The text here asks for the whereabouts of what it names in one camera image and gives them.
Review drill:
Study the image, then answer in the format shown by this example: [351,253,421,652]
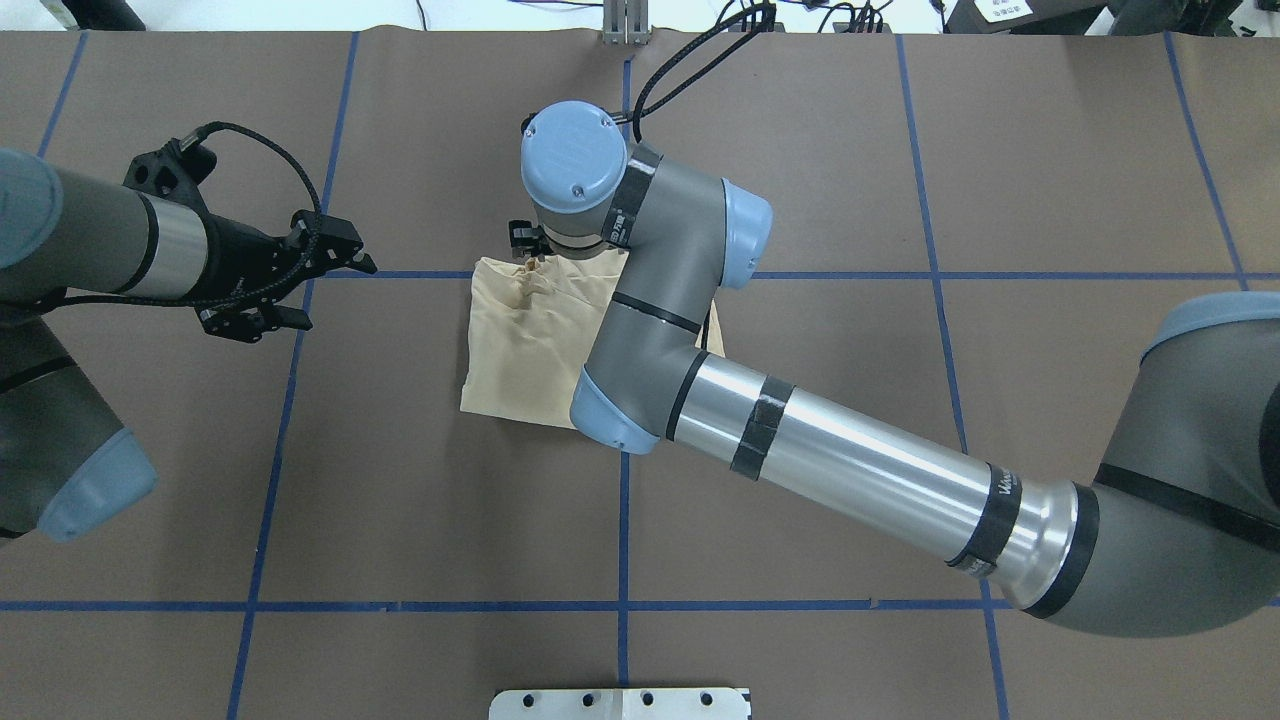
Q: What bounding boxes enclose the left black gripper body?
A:
[200,215,320,311]

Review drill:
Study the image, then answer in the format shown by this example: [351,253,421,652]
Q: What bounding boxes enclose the beige long-sleeve printed shirt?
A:
[460,255,726,430]

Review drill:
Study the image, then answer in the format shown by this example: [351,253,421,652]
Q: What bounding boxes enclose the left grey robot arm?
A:
[1,138,378,544]

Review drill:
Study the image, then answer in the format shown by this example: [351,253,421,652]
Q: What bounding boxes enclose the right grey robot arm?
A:
[509,100,1279,638]

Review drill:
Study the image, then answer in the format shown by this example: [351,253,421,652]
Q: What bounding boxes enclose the black device with label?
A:
[943,1,1128,35]

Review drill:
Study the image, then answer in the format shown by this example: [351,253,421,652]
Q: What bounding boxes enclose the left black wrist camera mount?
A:
[122,138,218,211]

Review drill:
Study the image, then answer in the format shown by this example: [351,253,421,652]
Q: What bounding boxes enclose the black cable bundle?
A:
[712,0,893,35]

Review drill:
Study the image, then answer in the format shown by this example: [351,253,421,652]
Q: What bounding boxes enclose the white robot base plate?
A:
[488,685,753,719]

